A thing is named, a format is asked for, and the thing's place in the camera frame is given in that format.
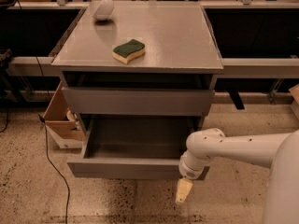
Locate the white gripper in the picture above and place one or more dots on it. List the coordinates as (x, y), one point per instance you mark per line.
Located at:
(191, 173)

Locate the grey drawer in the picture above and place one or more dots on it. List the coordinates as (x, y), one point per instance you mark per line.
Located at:
(133, 147)
(138, 102)

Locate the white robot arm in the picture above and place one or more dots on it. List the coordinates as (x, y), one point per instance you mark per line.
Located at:
(277, 152)

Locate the grey top drawer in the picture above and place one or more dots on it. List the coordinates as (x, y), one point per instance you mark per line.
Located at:
(138, 102)

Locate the grey drawer cabinet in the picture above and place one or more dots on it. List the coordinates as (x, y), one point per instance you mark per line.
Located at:
(180, 52)

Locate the wooden box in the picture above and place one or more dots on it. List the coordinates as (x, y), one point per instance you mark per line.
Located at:
(62, 123)

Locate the green yellow sponge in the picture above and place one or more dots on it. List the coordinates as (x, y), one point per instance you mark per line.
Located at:
(128, 51)

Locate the white bowl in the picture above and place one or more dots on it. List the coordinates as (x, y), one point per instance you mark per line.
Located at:
(104, 10)

